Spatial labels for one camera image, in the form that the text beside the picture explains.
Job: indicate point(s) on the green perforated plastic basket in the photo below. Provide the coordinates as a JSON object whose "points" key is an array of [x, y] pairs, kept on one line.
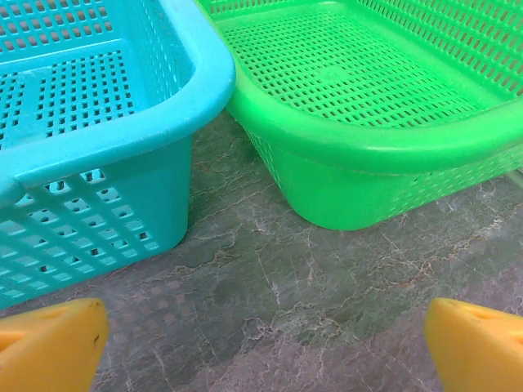
{"points": [[367, 134]]}

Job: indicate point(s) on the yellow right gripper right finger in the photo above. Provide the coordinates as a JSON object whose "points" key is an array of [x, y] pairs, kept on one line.
{"points": [[478, 351]]}

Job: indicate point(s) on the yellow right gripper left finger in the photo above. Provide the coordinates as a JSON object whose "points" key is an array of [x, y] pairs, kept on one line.
{"points": [[49, 347]]}

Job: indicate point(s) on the teal perforated plastic basket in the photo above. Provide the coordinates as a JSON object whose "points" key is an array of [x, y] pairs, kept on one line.
{"points": [[122, 143]]}

